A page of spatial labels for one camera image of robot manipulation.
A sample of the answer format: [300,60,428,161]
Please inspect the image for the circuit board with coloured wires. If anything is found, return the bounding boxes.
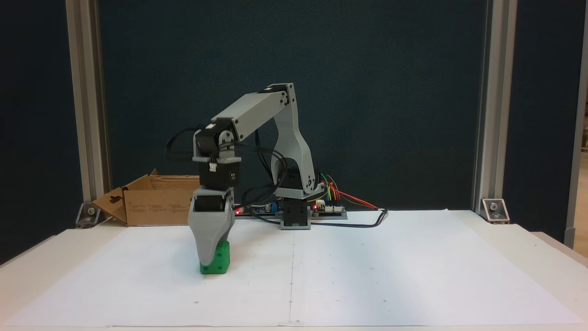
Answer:
[312,200,348,220]

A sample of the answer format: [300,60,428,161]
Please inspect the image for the green dice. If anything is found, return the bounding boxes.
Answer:
[200,240,231,275]

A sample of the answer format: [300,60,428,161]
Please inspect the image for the white paper sheet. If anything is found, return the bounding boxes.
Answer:
[290,209,584,327]
[4,214,294,328]

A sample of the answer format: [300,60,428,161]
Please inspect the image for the black gripper motor cable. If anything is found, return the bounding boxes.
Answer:
[164,127,276,162]

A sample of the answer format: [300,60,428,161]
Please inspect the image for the black power cable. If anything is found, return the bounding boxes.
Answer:
[243,208,390,228]

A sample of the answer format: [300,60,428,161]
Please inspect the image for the cardboard box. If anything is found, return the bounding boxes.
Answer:
[92,169,201,227]

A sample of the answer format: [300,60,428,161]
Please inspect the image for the red orange wire pair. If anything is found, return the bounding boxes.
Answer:
[322,180,379,210]

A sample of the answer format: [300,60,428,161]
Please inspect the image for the aluminium frame post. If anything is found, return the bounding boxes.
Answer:
[65,0,112,217]
[471,0,518,213]

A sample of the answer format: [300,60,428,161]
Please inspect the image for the green jumper wire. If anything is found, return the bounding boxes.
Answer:
[320,173,338,203]

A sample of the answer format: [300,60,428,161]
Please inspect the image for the grey metal post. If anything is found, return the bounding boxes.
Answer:
[564,0,588,250]

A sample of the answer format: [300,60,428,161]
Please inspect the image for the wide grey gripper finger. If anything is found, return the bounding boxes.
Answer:
[188,211,235,268]

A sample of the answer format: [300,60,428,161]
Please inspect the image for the circuit board with red LED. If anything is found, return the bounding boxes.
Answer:
[233,201,282,219]

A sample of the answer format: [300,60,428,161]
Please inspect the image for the black arm motor cable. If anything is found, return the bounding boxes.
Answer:
[241,133,288,217]

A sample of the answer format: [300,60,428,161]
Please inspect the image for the metal corner bracket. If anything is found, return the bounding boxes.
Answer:
[76,202,102,228]
[481,199,510,224]

